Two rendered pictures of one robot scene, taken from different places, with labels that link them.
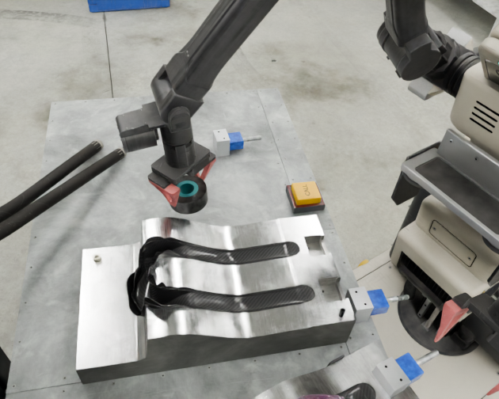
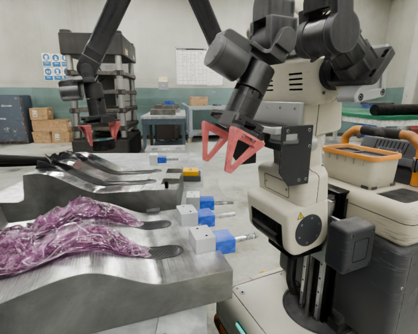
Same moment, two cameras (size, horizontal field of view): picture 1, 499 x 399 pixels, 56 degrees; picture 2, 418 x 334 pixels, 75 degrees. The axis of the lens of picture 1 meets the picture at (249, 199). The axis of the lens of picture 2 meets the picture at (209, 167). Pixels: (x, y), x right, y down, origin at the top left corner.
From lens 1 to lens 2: 0.71 m
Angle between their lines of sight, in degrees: 33
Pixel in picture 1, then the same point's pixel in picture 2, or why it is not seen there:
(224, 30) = (103, 14)
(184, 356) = (50, 206)
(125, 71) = not seen: hidden behind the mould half
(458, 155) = (260, 112)
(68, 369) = not seen: outside the picture
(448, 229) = (271, 173)
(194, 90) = (92, 53)
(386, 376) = (180, 209)
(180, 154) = (93, 105)
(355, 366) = (165, 214)
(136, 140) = (67, 89)
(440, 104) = not seen: hidden behind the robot
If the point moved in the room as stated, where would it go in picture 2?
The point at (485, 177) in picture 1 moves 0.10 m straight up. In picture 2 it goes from (273, 115) to (275, 79)
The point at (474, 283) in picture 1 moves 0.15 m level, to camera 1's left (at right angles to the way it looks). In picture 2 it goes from (292, 206) to (240, 202)
